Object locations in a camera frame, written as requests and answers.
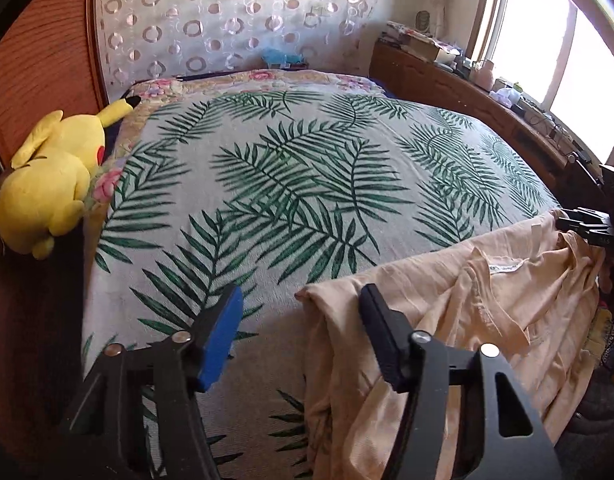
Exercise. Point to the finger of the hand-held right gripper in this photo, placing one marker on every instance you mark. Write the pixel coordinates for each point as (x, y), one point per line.
(594, 237)
(584, 219)

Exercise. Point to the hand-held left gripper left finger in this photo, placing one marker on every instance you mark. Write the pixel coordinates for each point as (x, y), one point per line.
(219, 340)

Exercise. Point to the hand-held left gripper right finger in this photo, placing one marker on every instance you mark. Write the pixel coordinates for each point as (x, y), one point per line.
(387, 340)

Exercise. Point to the beige printed t-shirt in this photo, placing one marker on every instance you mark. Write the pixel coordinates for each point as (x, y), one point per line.
(487, 310)

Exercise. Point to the person's right hand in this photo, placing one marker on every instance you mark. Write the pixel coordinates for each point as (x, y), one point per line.
(606, 276)

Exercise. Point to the yellow patterned cloth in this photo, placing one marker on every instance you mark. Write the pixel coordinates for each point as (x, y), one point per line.
(604, 330)

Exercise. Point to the tissue pack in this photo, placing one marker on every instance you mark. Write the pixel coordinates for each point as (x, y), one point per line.
(507, 95)

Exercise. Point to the window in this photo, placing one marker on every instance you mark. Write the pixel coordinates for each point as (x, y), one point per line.
(537, 35)

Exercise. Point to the leaf print blanket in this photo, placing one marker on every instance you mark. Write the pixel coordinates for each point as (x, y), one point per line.
(287, 185)

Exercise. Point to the long wooden cabinet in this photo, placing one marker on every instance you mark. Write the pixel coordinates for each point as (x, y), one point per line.
(437, 80)

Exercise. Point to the yellow plush toy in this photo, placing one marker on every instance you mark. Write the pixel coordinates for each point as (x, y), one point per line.
(52, 180)

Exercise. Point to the cardboard box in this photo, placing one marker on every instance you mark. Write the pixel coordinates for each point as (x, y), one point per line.
(427, 47)

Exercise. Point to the small round grey object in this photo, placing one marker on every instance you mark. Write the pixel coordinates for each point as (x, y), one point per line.
(424, 20)

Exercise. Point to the floral quilt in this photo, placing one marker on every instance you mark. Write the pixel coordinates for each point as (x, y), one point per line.
(212, 82)

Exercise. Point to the pile of papers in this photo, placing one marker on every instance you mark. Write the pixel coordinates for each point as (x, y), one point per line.
(404, 30)

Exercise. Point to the light blue box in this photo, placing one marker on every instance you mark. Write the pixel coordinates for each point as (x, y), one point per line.
(282, 57)

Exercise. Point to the circle pattern sheer curtain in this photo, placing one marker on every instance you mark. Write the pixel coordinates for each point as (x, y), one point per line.
(212, 20)

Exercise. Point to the brown slatted wooden wardrobe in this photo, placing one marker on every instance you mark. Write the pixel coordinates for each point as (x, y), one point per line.
(37, 60)

